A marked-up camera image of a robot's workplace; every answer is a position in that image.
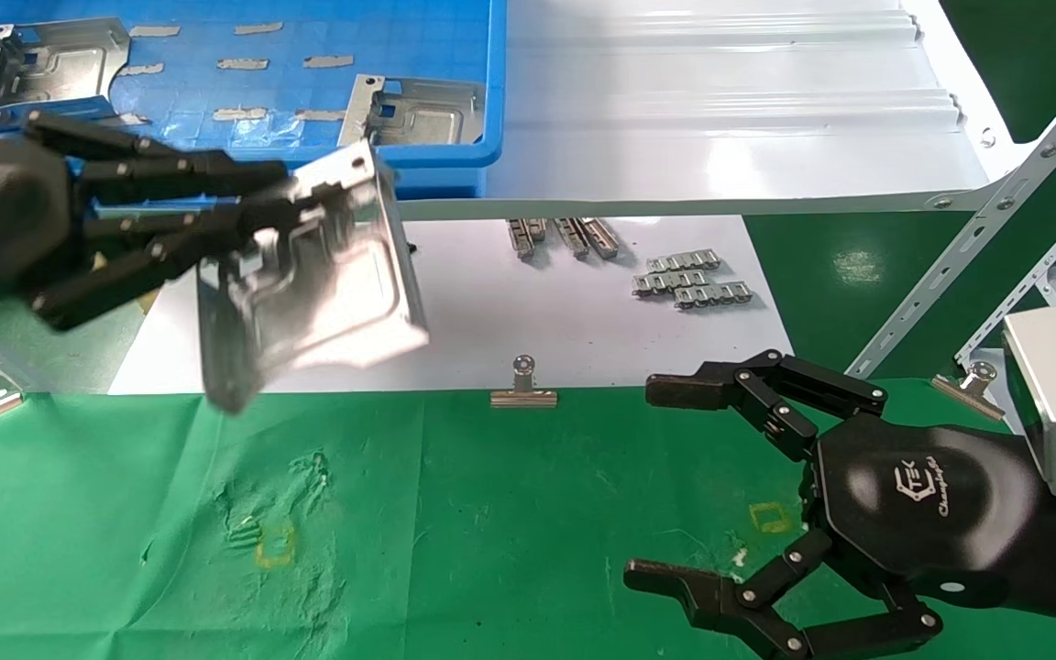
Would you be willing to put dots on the small toothed metal clip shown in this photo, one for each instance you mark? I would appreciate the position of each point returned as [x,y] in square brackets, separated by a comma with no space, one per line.
[670,282]
[684,261]
[713,294]

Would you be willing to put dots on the stamped sheet metal bracket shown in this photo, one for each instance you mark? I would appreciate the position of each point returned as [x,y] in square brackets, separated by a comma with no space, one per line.
[60,64]
[427,115]
[326,293]

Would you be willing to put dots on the yellow foam bag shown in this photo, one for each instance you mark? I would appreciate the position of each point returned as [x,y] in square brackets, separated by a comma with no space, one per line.
[149,297]

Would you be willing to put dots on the blue plastic bin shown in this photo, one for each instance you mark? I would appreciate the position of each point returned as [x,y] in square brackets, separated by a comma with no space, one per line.
[455,46]

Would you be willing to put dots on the grey tape strip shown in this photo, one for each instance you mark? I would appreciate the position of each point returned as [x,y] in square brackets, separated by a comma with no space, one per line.
[328,61]
[242,64]
[134,118]
[154,31]
[319,115]
[258,28]
[239,115]

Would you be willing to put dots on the wide slotted metal angle bar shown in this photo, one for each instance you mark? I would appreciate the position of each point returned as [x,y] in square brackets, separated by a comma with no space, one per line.
[995,206]

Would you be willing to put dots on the short metal rail piece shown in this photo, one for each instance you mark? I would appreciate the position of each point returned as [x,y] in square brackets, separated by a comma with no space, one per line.
[572,238]
[601,236]
[524,238]

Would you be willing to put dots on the green table cloth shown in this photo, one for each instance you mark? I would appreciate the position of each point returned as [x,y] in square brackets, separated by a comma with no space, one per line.
[510,513]

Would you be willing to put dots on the white ribbed shelf panel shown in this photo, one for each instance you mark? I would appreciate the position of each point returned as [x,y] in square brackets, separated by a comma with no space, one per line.
[720,119]

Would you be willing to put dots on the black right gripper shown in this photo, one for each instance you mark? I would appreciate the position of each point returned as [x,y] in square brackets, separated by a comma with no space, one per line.
[922,504]

